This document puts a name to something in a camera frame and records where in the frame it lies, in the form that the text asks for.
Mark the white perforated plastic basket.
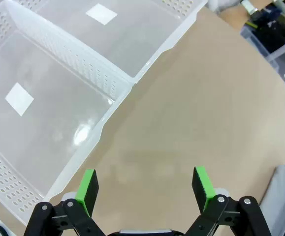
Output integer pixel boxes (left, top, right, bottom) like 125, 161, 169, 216
14, 0, 209, 85
0, 0, 135, 227

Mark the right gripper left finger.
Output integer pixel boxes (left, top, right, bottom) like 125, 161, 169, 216
24, 169, 106, 236

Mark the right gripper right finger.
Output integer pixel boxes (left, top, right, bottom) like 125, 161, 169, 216
184, 166, 273, 236

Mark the white square sticker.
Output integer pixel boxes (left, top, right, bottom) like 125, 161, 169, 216
85, 3, 118, 26
4, 82, 34, 117

